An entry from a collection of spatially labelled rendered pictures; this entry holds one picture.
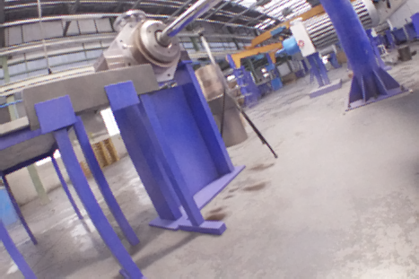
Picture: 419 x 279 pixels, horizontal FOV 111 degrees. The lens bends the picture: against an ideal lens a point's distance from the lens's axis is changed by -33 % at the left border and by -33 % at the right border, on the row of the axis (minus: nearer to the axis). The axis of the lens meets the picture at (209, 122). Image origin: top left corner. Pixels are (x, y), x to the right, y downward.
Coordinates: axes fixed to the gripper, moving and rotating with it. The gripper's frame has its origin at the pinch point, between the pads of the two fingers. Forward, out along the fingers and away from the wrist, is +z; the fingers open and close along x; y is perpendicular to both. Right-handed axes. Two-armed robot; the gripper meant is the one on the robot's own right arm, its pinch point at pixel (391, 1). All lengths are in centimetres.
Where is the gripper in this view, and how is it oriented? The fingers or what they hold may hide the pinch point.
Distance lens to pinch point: 155.4
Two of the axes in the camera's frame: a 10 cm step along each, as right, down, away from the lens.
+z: -0.3, 10.0, 0.9
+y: 9.2, 0.6, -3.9
